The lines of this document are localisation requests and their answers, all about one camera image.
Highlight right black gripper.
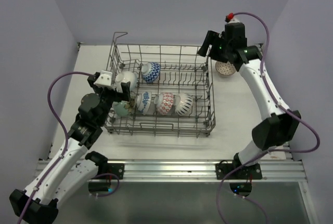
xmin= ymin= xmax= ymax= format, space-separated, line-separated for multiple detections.
xmin=199 ymin=29 xmax=233 ymax=63

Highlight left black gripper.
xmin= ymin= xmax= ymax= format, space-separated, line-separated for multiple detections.
xmin=88 ymin=80 xmax=130 ymax=125

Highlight brown dotted ceramic bowl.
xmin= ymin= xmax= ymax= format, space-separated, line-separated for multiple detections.
xmin=215 ymin=61 xmax=236 ymax=77

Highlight blue zigzag ceramic bowl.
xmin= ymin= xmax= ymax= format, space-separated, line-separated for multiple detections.
xmin=141 ymin=62 xmax=161 ymax=84

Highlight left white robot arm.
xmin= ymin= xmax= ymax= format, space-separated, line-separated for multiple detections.
xmin=9 ymin=72 xmax=132 ymax=223

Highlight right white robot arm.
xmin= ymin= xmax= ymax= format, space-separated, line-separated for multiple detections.
xmin=197 ymin=20 xmax=301 ymax=179

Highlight brown floral ceramic bowl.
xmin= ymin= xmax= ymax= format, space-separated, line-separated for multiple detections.
xmin=124 ymin=96 xmax=136 ymax=114

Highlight pale green ceramic bowl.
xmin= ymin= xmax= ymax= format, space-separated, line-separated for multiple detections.
xmin=112 ymin=101 xmax=130 ymax=117

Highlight white ribbed ceramic bowl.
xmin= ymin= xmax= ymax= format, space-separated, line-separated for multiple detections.
xmin=115 ymin=71 xmax=138 ymax=92

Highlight blue floral white bowl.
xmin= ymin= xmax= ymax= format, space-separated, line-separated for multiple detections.
xmin=136 ymin=91 xmax=152 ymax=115

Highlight red diamond pattern bowl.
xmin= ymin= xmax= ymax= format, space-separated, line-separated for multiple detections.
xmin=154 ymin=92 xmax=174 ymax=116

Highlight white bowl dark stripes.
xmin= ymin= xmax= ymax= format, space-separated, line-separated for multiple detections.
xmin=174 ymin=93 xmax=193 ymax=116

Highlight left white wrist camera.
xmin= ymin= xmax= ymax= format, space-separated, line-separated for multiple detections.
xmin=94 ymin=70 xmax=115 ymax=90

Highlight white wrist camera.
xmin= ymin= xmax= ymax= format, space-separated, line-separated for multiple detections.
xmin=225 ymin=13 xmax=240 ymax=24
xmin=94 ymin=70 xmax=115 ymax=90

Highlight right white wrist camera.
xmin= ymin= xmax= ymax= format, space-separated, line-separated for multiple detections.
xmin=225 ymin=13 xmax=240 ymax=24

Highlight grey wire dish rack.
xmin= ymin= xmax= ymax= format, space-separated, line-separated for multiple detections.
xmin=105 ymin=32 xmax=216 ymax=137

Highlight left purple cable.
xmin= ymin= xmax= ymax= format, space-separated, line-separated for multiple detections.
xmin=19 ymin=70 xmax=96 ymax=222

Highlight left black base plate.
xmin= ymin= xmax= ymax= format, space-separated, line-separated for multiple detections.
xmin=97 ymin=163 xmax=125 ymax=180

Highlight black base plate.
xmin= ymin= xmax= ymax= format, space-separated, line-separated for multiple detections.
xmin=97 ymin=163 xmax=125 ymax=180
xmin=215 ymin=160 xmax=263 ymax=180

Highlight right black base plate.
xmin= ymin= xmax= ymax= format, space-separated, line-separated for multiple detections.
xmin=215 ymin=160 xmax=263 ymax=180

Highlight aluminium mounting rail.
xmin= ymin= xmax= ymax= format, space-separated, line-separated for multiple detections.
xmin=33 ymin=158 xmax=306 ymax=183

